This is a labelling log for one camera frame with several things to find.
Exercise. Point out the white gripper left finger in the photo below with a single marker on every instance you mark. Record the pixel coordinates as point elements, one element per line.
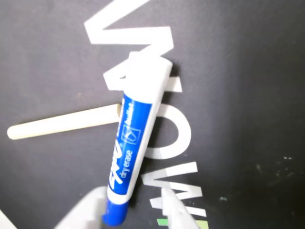
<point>83,212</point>

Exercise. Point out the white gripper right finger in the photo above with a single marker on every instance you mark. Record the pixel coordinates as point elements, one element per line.
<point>177,212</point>

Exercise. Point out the blue dry erase marker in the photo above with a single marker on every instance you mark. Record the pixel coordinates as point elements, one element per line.
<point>135,124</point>

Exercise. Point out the dark grey printed mat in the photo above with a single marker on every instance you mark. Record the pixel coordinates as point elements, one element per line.
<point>238,95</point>

